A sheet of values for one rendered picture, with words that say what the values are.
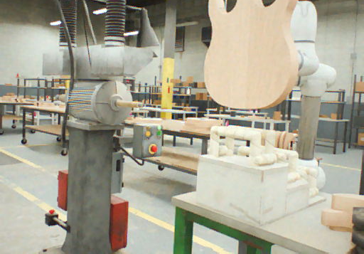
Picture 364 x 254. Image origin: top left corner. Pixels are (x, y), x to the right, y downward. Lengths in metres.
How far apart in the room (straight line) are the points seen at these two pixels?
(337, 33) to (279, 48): 12.15
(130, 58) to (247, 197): 0.88
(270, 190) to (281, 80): 0.33
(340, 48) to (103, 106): 11.64
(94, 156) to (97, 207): 0.32
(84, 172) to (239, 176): 1.18
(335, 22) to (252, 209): 12.40
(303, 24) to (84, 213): 1.55
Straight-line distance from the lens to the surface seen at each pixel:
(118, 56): 1.67
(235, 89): 1.15
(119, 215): 2.27
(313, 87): 1.97
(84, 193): 2.12
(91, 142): 2.07
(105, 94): 1.91
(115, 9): 1.82
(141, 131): 2.06
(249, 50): 1.13
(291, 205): 1.24
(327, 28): 13.39
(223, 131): 1.14
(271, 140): 1.14
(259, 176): 1.06
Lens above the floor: 1.31
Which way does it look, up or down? 4 degrees down
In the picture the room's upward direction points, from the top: 3 degrees clockwise
